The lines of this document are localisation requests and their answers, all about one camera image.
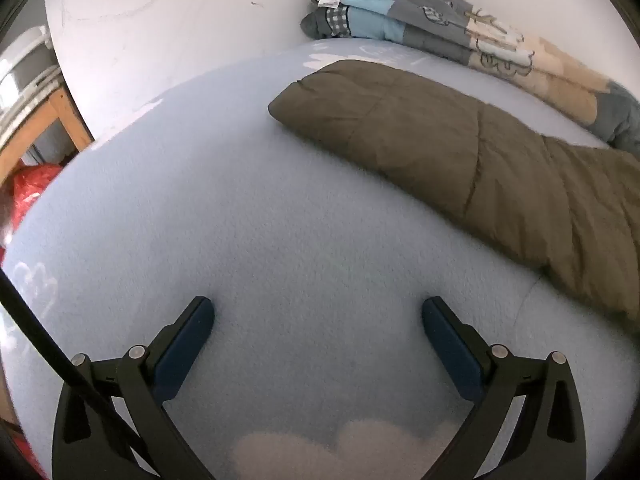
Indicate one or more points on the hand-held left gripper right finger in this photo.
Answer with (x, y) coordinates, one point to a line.
(452, 350)

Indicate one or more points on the grey striped bundle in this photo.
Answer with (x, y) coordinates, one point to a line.
(25, 75)

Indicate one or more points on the wooden shelf frame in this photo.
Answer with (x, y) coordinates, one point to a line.
(70, 120)

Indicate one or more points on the red plastic bag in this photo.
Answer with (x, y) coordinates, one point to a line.
(35, 185)

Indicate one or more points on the light blue fleece blanket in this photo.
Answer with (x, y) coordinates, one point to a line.
(275, 235)

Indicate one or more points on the patchwork printed quilt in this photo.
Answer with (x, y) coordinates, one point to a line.
(400, 15)

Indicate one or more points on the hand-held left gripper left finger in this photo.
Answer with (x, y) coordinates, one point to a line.
(185, 345)

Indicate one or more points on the olive quilted jacket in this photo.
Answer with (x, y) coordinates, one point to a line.
(450, 160)

